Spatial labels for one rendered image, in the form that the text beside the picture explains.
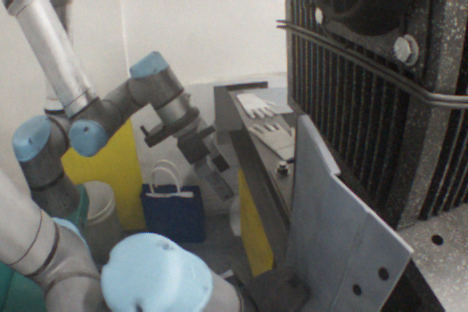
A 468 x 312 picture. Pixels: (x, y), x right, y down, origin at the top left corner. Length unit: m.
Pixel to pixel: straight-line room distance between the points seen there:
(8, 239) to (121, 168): 1.31
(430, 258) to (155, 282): 0.34
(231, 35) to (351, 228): 1.27
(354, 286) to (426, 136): 0.19
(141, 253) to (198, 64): 1.28
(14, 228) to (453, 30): 0.46
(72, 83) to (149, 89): 0.17
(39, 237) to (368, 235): 0.28
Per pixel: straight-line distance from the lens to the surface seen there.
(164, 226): 1.60
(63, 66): 0.60
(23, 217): 0.30
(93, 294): 0.30
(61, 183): 0.80
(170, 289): 0.21
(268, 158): 0.99
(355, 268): 0.26
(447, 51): 0.35
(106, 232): 1.49
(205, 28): 1.42
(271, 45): 1.50
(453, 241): 0.48
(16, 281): 0.74
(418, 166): 0.39
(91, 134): 0.58
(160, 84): 0.64
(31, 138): 0.73
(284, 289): 0.33
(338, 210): 0.25
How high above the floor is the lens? 1.20
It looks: 32 degrees down
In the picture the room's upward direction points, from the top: 3 degrees counter-clockwise
